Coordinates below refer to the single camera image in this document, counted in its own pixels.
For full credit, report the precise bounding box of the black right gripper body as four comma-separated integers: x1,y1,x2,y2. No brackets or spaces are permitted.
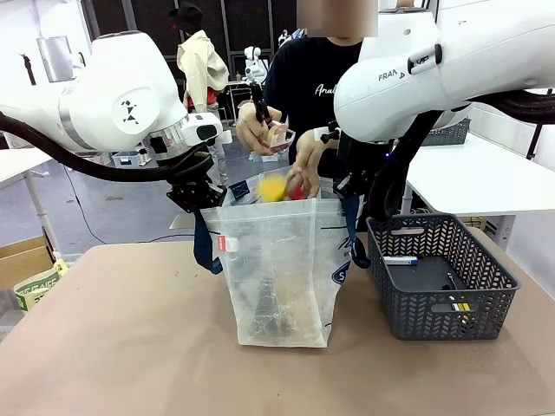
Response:
336,129,392,185

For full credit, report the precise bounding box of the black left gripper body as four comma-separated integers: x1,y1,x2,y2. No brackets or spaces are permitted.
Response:
166,154,229,214

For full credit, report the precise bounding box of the yellow round item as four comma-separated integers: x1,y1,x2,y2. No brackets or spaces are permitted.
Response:
256,174,292,205

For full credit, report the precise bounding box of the pink tape box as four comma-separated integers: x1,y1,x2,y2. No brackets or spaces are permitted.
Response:
265,120,297,151

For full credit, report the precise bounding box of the translucent white shopping bag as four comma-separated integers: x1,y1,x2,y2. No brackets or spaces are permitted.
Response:
193,171,372,348

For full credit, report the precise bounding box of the person's left hand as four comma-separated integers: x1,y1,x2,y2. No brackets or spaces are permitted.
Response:
291,128,325,199

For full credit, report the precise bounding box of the person's right hand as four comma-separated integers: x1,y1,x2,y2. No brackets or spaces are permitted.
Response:
235,101,290,156

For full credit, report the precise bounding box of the metal floor plate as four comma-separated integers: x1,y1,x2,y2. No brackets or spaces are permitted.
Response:
168,214,197,231

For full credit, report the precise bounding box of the clear plastic storage box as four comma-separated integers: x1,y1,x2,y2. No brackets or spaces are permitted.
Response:
111,149,151,169

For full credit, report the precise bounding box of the person in black T-shirt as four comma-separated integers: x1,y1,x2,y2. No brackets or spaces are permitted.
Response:
262,35,366,184

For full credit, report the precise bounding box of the white side table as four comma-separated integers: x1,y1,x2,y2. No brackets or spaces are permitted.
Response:
402,129,555,250

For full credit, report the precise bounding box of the mannequin with beige jacket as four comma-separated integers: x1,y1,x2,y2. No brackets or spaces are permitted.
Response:
169,2,231,187

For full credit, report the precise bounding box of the dark Eiffel tower figure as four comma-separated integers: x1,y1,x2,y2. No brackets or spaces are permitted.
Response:
248,272,291,338

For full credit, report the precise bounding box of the yellow and black item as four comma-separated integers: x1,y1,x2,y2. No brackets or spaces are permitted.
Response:
448,296,479,327

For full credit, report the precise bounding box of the black tripod stand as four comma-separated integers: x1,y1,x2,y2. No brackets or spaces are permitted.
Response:
526,122,544,162
19,51,36,86

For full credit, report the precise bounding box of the green and white carton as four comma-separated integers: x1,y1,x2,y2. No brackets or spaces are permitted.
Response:
14,258,70,311

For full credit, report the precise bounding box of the brown cardboard box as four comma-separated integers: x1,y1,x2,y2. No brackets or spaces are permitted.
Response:
0,236,58,292

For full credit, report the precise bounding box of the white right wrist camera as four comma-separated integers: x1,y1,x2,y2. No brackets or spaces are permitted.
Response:
312,123,344,145

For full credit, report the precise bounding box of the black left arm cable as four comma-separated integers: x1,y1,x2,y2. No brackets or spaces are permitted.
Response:
0,111,214,184

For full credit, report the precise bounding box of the grey wall panel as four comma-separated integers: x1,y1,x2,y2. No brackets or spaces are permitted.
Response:
36,36,75,84

